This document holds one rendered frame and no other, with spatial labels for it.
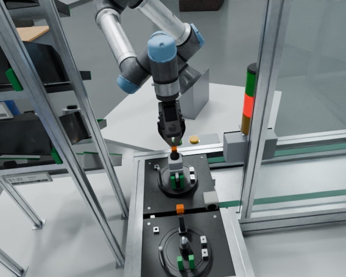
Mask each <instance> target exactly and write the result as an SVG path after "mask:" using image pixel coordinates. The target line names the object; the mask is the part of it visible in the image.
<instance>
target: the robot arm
mask: <svg viewBox="0 0 346 277"><path fill-rule="evenodd" d="M127 6H128V7H129V8H131V9H138V10H139V11H140V12H141V13H142V14H143V15H145V16H146V17H147V18H148V19H149V20H150V21H151V22H153V23H154V24H155V25H156V26H157V27H158V28H160V29H161V30H162V31H157V32H155V33H154V34H152V36H151V37H150V39H149V41H148V43H147V45H146V46H145V48H144V49H143V50H142V51H141V52H140V53H139V54H138V55H137V53H136V52H135V50H134V48H133V46H132V44H131V42H130V40H129V38H128V36H127V34H126V32H125V30H124V28H123V26H122V24H121V17H120V15H121V13H122V12H123V11H124V9H125V8H126V7H127ZM93 12H94V18H95V21H96V24H97V26H98V27H99V29H100V30H102V31H103V33H104V35H105V38H106V39H107V42H108V44H109V47H110V49H111V51H112V53H113V56H114V58H115V60H116V62H117V64H118V67H119V69H120V71H121V74H120V75H119V77H118V78H117V83H118V85H119V87H120V88H121V89H122V90H123V91H124V92H126V93H128V94H134V93H135V92H137V91H138V90H139V89H140V88H141V87H142V86H143V84H144V83H145V82H146V81H147V80H148V79H149V78H150V77H151V76H152V78H153V83H151V84H152V86H154V90H155V94H156V98H157V99H158V100H160V101H162V102H158V112H159V116H158V119H159V121H158V122H157V125H158V133H159V135H160V136H161V137H162V138H163V140H164V141H165V142H166V143H167V144H168V145H169V146H170V147H173V146H177V145H178V144H179V143H180V141H181V139H182V137H183V135H184V133H185V130H186V125H185V119H182V113H181V108H180V101H179V99H178V100H176V99H177V98H178V97H179V95H180V94H181V95H182V94H183V93H185V92H186V91H187V90H188V89H189V88H190V87H191V86H192V85H193V84H194V83H195V82H196V81H197V80H198V79H199V78H200V77H201V76H202V74H201V73H200V72H198V71H196V70H195V69H193V68H191V67H190V66H189V65H188V64H187V63H186V62H187V61H188V60H189V59H190V58H191V57H192V56H193V55H194V54H195V53H196V52H197V51H198V50H200V49H201V47H202V46H203V45H204V44H205V40H204V39H203V37H202V36H201V34H200V33H199V31H198V30H197V29H196V27H195V26H194V25H193V24H190V25H189V24H188V23H182V22H181V21H180V20H179V19H178V18H177V17H176V16H175V15H174V14H173V13H172V12H171V11H170V10H169V9H168V8H167V7H166V6H164V5H163V4H162V2H161V1H160V0H94V2H93ZM177 102H178V103H177ZM172 137H174V142H172Z"/></svg>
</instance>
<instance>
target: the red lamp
mask: <svg viewBox="0 0 346 277"><path fill-rule="evenodd" d="M252 101H253V98H252V97H249V96H248V95H246V94H245V92H244V102H243V114H244V115H246V116H247V117H250V114H251V109H252Z"/></svg>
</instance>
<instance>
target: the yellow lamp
mask: <svg viewBox="0 0 346 277"><path fill-rule="evenodd" d="M249 122H250V117H247V116H246V115H244V114H243V112H242V123H241V131H242V133H244V134H246V135H248V130H249Z"/></svg>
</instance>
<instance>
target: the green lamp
mask: <svg viewBox="0 0 346 277"><path fill-rule="evenodd" d="M254 84H255V75H254V74H251V73H250V72H249V71H247V75H246V81H245V94H246V95H248V96H249V97H253V93H254Z"/></svg>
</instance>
